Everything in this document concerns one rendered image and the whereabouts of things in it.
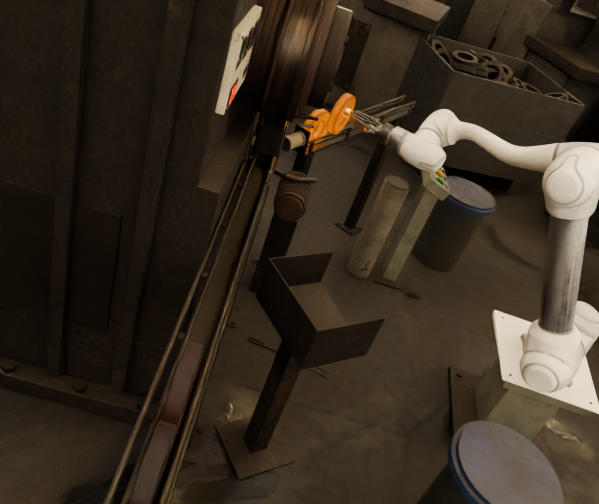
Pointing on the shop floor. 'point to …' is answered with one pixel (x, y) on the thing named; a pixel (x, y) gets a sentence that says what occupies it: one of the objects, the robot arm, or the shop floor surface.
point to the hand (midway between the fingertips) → (343, 110)
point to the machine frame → (92, 189)
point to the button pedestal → (426, 197)
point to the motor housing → (282, 222)
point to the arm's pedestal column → (497, 406)
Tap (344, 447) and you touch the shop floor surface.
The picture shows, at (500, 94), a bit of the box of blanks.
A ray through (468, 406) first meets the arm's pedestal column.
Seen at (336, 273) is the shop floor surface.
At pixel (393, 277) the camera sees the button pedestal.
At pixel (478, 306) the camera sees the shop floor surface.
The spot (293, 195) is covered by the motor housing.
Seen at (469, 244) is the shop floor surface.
